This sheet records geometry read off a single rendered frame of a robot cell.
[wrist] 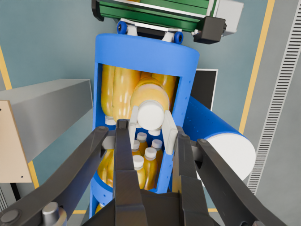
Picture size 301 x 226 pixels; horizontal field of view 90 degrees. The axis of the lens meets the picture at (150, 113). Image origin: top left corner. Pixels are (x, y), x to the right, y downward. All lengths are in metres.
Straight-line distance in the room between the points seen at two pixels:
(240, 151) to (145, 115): 0.57
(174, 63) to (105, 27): 1.33
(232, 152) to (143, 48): 0.55
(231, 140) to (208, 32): 0.41
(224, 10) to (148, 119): 0.65
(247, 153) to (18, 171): 0.97
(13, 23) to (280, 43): 2.48
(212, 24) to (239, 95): 1.35
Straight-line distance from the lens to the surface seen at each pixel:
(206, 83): 1.53
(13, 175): 0.93
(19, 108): 0.89
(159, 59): 0.33
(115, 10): 0.69
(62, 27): 1.75
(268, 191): 2.83
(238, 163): 0.77
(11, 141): 0.83
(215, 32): 0.61
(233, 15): 0.80
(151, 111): 0.21
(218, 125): 0.72
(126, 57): 0.33
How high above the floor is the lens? 1.56
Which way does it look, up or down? 71 degrees down
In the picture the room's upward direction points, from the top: 175 degrees clockwise
